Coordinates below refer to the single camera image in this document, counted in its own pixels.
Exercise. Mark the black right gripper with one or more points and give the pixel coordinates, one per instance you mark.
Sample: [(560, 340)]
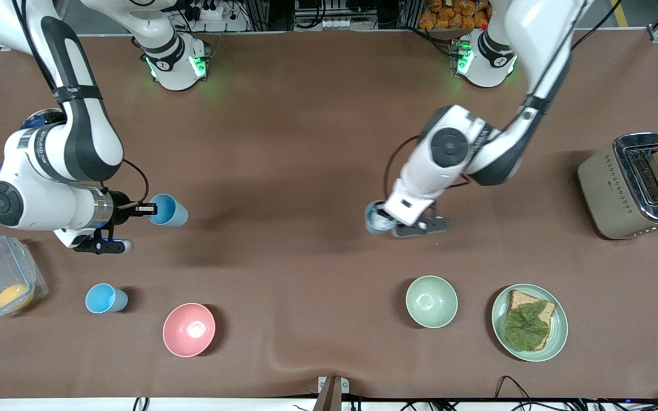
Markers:
[(119, 207)]

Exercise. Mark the white tissue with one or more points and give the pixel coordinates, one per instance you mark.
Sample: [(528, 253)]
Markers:
[(386, 226)]

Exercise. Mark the blue cup holding tissue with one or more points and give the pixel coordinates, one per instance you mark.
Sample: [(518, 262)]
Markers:
[(370, 220)]

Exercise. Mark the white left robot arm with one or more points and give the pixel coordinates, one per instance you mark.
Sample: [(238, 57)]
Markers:
[(449, 148)]

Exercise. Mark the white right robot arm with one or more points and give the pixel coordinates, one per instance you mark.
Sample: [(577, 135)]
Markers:
[(77, 131)]

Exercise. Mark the pale green bowl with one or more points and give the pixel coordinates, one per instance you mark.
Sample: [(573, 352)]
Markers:
[(432, 301)]

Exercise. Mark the brown table cover mat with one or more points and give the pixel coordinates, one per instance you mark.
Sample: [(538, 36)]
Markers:
[(306, 142)]

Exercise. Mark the pink bowl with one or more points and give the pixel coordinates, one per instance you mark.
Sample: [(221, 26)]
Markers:
[(188, 330)]

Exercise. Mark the glass lid with blue knob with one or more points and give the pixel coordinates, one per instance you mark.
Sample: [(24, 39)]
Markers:
[(40, 119)]

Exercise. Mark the orange food piece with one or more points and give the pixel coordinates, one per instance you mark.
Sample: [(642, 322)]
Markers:
[(13, 297)]

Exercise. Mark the brown bread slice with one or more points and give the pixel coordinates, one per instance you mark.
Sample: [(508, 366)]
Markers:
[(520, 298)]

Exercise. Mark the green lettuce leaf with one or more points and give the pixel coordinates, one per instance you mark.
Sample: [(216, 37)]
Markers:
[(526, 326)]

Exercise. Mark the metal table edge clamp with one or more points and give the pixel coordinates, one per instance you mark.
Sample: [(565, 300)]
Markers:
[(332, 391)]

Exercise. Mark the white power strip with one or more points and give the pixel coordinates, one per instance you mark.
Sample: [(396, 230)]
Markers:
[(337, 24), (212, 11)]

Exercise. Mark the pale green plate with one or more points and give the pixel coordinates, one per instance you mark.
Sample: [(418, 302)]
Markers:
[(558, 331)]

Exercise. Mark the bag of orange buns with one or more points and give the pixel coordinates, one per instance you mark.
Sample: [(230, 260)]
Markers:
[(449, 14)]

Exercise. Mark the silver beige toaster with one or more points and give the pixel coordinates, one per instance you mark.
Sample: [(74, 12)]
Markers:
[(609, 188)]

